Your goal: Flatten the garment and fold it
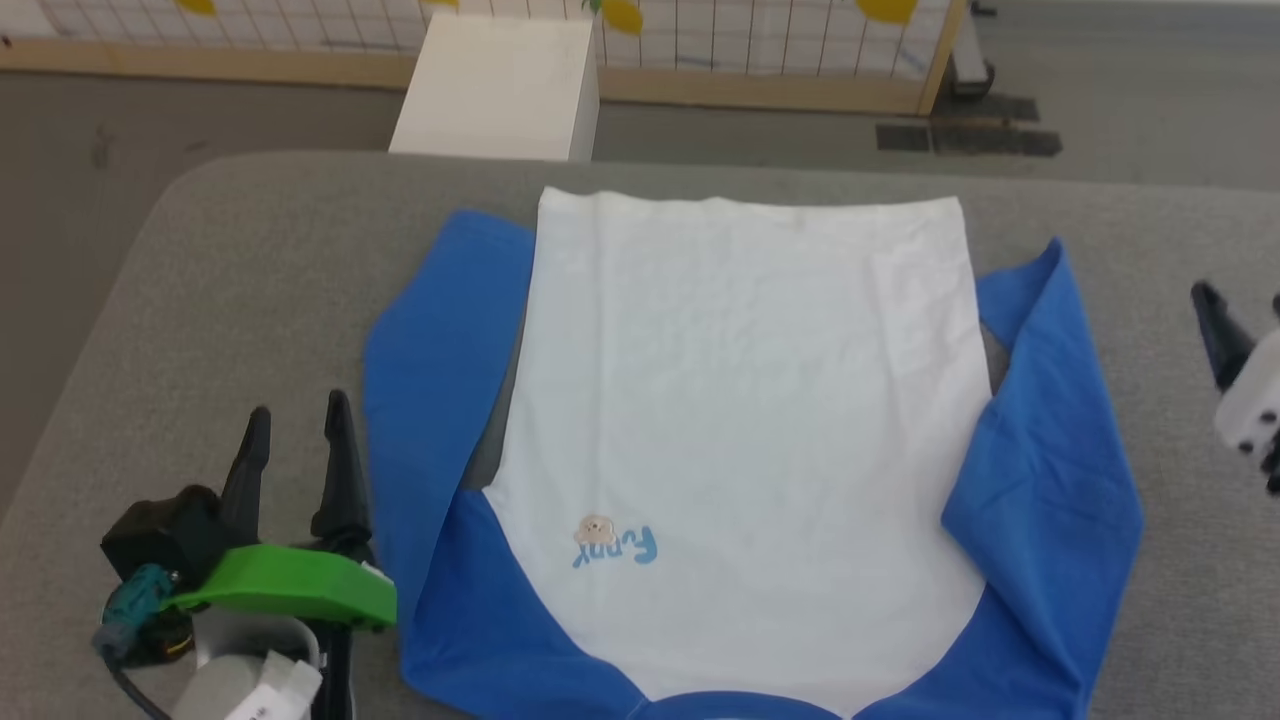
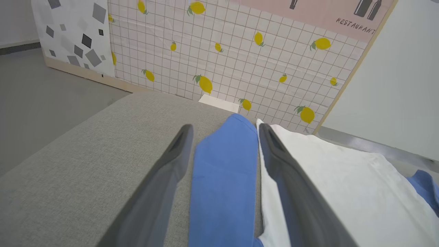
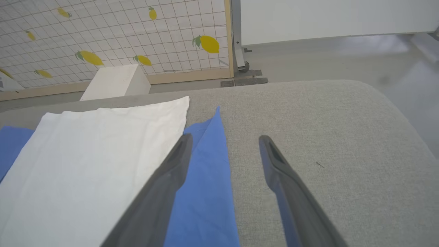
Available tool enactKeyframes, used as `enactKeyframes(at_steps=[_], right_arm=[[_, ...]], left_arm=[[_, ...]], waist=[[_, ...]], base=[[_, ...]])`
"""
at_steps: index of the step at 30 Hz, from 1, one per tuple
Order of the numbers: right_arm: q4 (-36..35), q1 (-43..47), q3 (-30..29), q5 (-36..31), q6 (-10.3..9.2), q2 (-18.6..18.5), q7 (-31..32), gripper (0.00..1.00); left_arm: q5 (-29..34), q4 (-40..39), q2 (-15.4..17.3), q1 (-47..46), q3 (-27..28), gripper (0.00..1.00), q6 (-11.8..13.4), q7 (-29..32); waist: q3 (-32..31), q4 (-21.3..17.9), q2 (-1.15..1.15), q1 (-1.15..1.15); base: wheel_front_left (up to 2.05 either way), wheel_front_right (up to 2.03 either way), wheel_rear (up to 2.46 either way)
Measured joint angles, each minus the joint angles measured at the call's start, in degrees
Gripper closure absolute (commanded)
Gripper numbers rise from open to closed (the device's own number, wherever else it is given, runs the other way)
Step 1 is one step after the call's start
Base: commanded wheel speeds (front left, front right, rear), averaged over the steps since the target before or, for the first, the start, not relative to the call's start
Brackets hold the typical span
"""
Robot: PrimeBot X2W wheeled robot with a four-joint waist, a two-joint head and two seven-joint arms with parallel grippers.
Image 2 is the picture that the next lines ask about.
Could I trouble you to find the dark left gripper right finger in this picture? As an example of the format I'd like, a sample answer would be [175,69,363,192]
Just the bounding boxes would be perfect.
[259,123,359,247]

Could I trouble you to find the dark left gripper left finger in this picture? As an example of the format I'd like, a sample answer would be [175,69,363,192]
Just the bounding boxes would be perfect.
[96,124,194,247]

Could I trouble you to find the blue and white garment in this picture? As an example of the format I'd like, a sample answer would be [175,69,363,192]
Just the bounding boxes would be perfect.
[188,113,439,247]

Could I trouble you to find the grey fabric sofa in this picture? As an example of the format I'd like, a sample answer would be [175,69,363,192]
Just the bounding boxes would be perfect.
[0,91,439,247]

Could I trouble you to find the white box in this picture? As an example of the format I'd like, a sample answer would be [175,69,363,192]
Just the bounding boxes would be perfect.
[199,94,240,114]

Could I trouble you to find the lemon print grid panel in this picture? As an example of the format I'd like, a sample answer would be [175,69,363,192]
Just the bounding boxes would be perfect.
[107,0,399,135]

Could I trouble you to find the grey geometric print panel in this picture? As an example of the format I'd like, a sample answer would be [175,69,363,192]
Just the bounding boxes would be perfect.
[31,0,118,85]

